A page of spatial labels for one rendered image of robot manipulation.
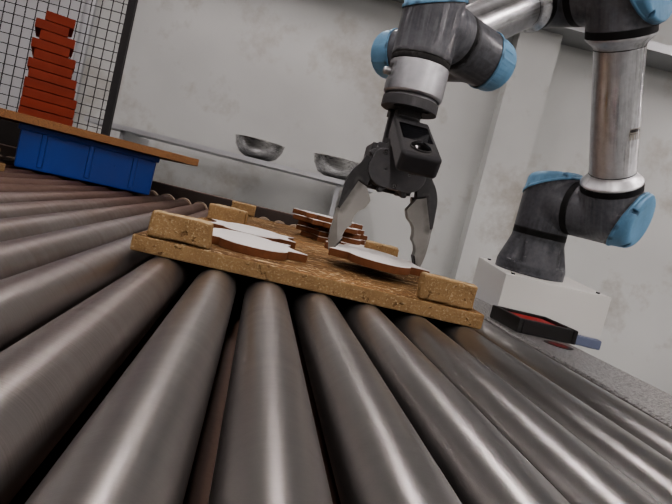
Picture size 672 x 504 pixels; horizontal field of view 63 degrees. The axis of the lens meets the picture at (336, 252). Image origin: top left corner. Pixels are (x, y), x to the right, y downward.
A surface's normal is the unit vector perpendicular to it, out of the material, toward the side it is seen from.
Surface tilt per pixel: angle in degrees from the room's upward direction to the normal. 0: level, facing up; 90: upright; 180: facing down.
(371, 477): 50
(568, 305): 90
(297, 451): 14
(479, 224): 90
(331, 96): 90
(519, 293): 90
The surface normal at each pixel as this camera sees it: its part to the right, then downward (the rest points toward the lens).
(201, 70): 0.00, 0.08
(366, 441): -0.44, -0.88
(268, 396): 0.01, -0.99
